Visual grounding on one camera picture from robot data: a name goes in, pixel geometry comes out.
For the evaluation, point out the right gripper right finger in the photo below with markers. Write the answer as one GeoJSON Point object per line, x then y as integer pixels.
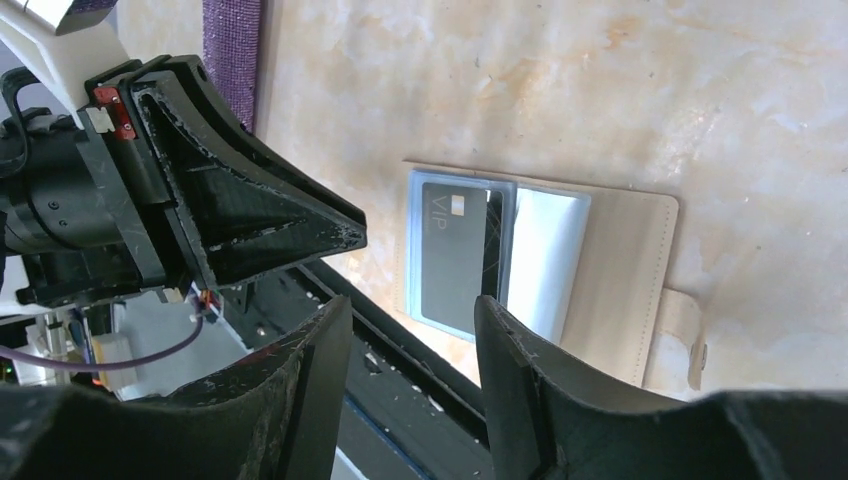
{"type": "Point", "coordinates": [549, 415]}

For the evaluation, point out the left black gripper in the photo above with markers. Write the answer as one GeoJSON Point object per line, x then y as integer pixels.
{"type": "Point", "coordinates": [93, 204]}

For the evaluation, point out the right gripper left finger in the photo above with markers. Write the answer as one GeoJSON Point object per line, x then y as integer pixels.
{"type": "Point", "coordinates": [274, 414]}

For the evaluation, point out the beige card holder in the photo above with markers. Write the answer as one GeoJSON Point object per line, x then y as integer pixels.
{"type": "Point", "coordinates": [582, 266]}

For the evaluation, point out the purple glitter microphone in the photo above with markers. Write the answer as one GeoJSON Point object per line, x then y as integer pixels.
{"type": "Point", "coordinates": [231, 50]}

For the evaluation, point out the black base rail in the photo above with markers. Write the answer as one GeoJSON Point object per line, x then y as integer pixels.
{"type": "Point", "coordinates": [407, 413]}

